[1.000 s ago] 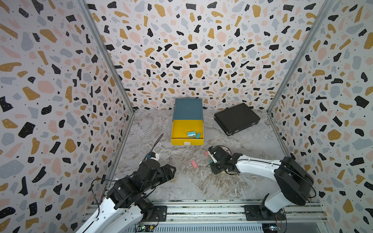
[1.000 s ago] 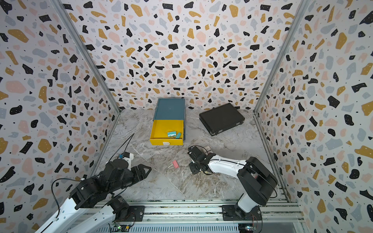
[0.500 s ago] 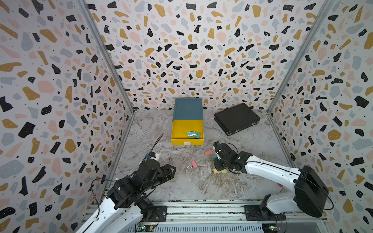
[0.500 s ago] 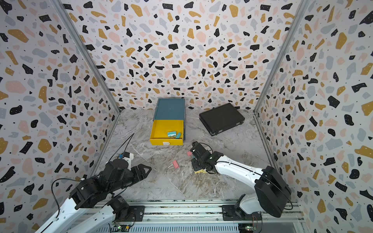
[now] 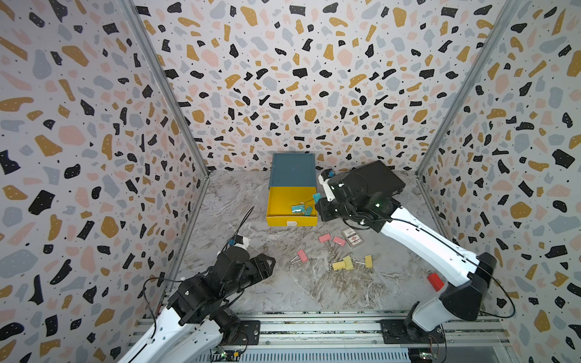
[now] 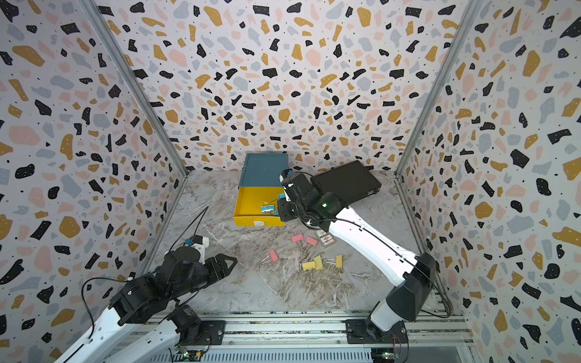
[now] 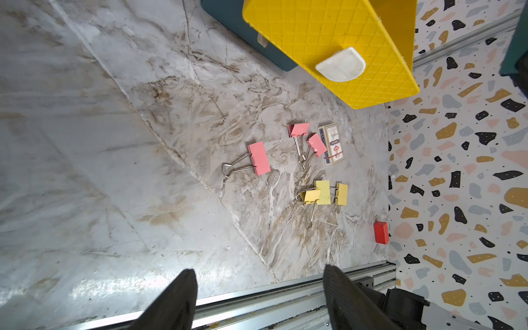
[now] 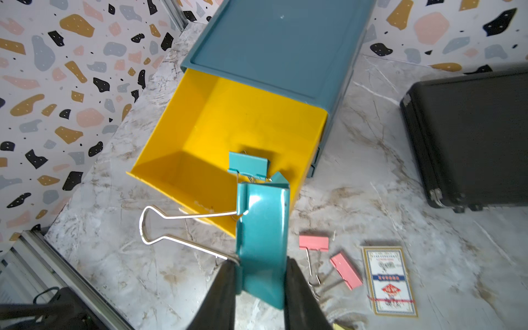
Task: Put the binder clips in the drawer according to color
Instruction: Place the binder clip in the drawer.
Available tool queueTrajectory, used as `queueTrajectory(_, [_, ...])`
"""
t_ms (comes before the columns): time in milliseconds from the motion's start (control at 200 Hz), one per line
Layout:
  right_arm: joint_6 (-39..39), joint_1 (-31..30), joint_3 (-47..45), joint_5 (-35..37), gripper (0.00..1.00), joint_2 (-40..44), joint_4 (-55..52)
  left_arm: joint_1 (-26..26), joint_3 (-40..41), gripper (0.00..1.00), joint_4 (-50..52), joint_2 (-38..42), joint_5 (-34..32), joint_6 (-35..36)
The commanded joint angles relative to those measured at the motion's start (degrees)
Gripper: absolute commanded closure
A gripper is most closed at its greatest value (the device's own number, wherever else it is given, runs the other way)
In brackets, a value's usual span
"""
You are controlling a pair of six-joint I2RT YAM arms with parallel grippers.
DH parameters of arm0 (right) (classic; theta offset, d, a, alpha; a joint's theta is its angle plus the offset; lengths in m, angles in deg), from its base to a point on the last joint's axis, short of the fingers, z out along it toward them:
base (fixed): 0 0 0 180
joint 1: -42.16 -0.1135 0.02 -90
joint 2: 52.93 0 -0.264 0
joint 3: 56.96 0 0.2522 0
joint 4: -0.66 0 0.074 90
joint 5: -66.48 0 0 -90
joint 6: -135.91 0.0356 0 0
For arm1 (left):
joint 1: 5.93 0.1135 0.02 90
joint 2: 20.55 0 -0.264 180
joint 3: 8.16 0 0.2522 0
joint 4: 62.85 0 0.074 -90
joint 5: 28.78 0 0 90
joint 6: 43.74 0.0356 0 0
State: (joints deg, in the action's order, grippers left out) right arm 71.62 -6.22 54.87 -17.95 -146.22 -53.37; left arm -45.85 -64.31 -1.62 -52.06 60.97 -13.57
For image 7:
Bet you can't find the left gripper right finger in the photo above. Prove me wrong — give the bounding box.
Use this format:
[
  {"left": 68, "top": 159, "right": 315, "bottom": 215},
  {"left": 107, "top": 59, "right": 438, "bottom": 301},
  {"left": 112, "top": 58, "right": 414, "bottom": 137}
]
[{"left": 323, "top": 265, "right": 398, "bottom": 329}]

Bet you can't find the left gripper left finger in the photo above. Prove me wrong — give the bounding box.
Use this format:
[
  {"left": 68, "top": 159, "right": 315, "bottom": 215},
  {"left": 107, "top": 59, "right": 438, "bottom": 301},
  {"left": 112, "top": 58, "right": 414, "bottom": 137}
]
[{"left": 128, "top": 269, "right": 198, "bottom": 329}]

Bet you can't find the yellow top drawer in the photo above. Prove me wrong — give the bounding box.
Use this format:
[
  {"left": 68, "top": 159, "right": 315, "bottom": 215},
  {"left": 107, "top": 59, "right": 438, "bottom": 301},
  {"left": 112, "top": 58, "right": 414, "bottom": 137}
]
[{"left": 242, "top": 1, "right": 420, "bottom": 109}]

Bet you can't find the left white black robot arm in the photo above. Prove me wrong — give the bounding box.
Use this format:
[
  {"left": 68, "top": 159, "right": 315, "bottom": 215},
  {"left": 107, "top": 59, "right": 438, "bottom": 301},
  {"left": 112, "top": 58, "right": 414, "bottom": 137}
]
[{"left": 128, "top": 263, "right": 483, "bottom": 329}]

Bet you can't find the pink binder clip right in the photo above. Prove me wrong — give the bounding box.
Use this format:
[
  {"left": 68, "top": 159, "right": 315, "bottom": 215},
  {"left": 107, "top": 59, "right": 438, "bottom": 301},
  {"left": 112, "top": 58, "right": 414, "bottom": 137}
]
[{"left": 302, "top": 133, "right": 327, "bottom": 170}]

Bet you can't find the pink binder clip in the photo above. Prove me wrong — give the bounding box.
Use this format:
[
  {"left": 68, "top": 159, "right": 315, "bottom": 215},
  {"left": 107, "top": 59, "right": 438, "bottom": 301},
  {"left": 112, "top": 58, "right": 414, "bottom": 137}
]
[
  {"left": 302, "top": 133, "right": 327, "bottom": 170},
  {"left": 221, "top": 142, "right": 271, "bottom": 179},
  {"left": 287, "top": 123, "right": 310, "bottom": 163}
]

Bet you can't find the pink binder clip left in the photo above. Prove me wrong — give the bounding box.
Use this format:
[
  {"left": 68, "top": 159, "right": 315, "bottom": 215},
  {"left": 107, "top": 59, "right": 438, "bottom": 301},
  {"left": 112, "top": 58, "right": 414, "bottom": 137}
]
[{"left": 221, "top": 142, "right": 271, "bottom": 179}]

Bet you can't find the pink binder clip top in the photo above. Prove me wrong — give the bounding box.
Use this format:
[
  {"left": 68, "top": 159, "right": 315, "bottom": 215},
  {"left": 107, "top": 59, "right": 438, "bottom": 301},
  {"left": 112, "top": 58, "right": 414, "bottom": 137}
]
[{"left": 287, "top": 123, "right": 310, "bottom": 163}]

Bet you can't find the teal drawer cabinet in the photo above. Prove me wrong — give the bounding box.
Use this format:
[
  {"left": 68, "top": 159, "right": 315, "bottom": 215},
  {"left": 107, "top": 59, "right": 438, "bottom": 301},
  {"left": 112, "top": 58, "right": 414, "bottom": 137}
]
[{"left": 201, "top": 0, "right": 298, "bottom": 72}]

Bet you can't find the red small block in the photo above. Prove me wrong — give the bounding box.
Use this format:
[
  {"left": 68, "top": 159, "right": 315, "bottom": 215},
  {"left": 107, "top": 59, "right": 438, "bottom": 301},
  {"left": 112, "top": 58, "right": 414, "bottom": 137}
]
[{"left": 373, "top": 221, "right": 389, "bottom": 245}]

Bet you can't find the playing card box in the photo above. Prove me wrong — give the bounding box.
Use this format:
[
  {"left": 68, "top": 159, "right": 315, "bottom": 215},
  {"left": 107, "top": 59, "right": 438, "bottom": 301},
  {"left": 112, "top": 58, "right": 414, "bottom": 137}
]
[{"left": 318, "top": 123, "right": 345, "bottom": 166}]

